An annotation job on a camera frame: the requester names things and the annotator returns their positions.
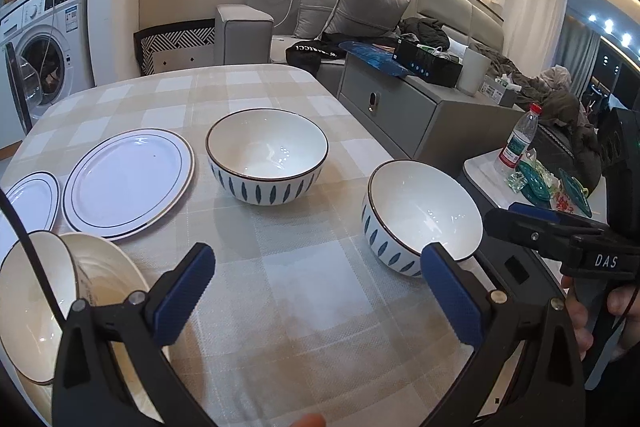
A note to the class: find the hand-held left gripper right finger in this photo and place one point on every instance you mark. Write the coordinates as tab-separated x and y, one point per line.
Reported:
452	297

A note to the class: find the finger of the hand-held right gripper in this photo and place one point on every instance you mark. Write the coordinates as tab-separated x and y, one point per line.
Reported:
525	234
540	214

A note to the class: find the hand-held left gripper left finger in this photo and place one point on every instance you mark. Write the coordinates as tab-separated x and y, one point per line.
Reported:
182	297

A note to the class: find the white bowl blue leaf pattern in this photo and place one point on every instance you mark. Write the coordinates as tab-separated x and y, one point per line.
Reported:
420	202
30	297
265	147

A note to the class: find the small white rimmed plate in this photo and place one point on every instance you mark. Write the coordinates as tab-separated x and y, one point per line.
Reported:
129	183

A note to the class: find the large white gold-rimmed plate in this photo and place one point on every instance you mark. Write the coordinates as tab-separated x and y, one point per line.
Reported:
32	202

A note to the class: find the person's right hand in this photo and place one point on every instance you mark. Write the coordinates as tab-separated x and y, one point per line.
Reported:
582	332

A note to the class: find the person's left hand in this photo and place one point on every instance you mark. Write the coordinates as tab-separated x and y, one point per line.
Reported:
307	422

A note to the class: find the green glass dish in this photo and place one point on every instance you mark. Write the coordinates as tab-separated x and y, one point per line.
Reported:
575	192
532	182

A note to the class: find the small white side table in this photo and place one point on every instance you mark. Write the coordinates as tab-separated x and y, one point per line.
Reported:
482	172

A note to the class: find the red-capped water bottle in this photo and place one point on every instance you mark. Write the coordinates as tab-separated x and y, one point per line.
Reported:
517	142

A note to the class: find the dark olive clothes pile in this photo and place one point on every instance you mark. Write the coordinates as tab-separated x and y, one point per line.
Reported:
565	107

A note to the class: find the beige checkered tablecloth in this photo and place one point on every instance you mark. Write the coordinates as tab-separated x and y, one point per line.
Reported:
300	297

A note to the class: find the white cup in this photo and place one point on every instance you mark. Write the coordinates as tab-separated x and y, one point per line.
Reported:
472	72

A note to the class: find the grey cabinet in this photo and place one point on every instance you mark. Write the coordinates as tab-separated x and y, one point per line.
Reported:
390	107

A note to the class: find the black box device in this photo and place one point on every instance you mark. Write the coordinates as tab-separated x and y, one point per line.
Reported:
425	62

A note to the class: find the black jacket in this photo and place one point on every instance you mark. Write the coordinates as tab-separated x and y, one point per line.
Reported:
425	29

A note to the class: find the blue plastic packet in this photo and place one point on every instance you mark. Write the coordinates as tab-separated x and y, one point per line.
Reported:
372	54

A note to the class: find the black white patterned chair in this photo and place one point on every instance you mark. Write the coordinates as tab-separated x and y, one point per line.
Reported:
175	42

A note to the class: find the grey sofa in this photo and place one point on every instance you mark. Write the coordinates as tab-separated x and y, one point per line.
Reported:
245	37

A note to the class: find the dark grey cushion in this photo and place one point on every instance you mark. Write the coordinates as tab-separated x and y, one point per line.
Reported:
365	7

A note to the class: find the black bag with white print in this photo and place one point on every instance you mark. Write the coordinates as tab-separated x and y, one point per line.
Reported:
310	52

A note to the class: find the white washing machine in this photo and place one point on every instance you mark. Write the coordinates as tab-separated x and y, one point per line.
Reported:
60	32

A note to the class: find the light grey cushion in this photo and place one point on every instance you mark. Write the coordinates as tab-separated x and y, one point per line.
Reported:
315	2

